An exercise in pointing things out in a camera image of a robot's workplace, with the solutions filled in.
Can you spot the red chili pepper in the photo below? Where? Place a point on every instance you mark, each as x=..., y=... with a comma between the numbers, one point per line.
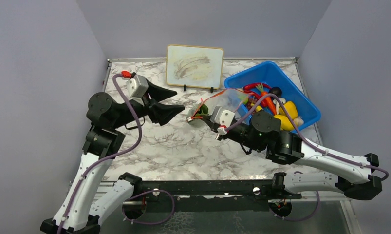
x=255, y=97
x=255, y=85

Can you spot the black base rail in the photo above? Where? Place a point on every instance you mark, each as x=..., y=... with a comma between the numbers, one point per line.
x=205, y=196

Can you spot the orange carrot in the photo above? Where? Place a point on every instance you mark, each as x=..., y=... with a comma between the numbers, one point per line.
x=268, y=101

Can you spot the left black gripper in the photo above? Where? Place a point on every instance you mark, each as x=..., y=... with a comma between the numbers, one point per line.
x=159, y=112

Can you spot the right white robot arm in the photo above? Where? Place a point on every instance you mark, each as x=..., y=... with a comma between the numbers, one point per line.
x=342, y=173

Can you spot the dark purple mushroom cap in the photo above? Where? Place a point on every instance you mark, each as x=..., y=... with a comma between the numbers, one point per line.
x=276, y=91

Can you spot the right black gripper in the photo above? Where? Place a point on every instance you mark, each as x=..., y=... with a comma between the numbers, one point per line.
x=214, y=128

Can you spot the clear orange-zip plastic bag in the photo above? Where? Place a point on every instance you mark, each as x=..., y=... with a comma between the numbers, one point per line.
x=231, y=99

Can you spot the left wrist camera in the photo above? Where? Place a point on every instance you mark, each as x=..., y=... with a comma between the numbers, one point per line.
x=137, y=86

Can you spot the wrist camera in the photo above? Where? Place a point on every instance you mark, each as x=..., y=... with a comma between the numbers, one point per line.
x=223, y=117
x=137, y=86

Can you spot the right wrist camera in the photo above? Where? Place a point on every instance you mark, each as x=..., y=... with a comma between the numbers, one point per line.
x=223, y=117

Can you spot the white garlic near mango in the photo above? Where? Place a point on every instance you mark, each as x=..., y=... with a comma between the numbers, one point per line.
x=298, y=121

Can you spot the yellow bell pepper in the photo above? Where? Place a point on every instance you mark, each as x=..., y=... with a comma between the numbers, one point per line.
x=290, y=109

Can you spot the yellow-framed whiteboard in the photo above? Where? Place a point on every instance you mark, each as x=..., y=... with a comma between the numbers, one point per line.
x=194, y=66

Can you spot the yellow banana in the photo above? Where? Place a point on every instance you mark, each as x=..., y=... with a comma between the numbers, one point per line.
x=257, y=109

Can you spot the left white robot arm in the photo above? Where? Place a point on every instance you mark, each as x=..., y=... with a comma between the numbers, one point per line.
x=81, y=212

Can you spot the blue plastic bin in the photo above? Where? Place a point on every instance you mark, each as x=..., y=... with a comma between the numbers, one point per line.
x=269, y=77

